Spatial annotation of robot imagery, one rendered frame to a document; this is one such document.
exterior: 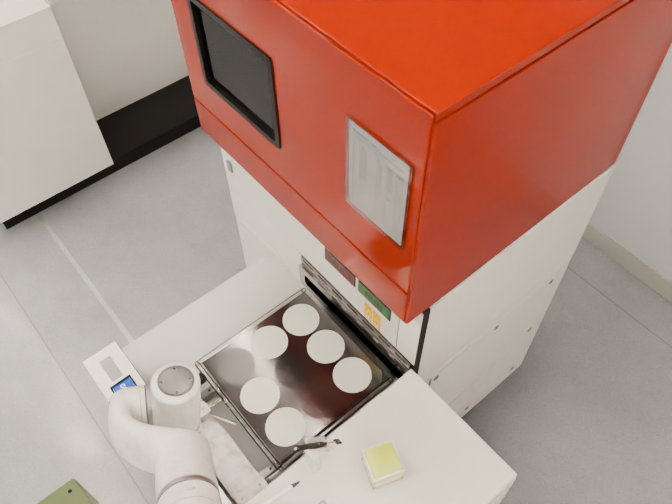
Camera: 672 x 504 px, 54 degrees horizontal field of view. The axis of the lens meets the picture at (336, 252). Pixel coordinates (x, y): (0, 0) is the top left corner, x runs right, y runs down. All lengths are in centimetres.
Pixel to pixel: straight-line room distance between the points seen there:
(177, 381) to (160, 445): 13
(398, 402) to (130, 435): 73
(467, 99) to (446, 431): 86
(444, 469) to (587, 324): 157
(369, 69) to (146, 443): 67
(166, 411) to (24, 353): 194
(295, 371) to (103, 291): 155
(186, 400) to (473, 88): 68
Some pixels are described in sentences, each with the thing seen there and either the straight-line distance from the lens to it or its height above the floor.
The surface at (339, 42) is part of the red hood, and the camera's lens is 108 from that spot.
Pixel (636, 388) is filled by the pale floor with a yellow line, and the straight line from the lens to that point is 294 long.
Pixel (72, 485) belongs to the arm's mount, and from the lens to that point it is 164.
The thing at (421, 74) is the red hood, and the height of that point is 182.
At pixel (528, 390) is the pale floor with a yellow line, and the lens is 279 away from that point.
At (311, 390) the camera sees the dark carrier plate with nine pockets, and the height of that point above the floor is 90.
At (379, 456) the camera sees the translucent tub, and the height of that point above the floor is 103.
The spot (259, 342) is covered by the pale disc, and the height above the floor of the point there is 90.
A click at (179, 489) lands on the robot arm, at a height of 154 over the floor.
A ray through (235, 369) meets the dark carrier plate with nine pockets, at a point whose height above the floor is 90.
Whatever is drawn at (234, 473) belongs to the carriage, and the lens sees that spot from 167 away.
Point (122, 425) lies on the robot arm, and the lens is 113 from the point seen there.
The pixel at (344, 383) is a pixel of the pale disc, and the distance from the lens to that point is 171.
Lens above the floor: 245
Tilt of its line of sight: 54 degrees down
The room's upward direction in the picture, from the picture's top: 1 degrees counter-clockwise
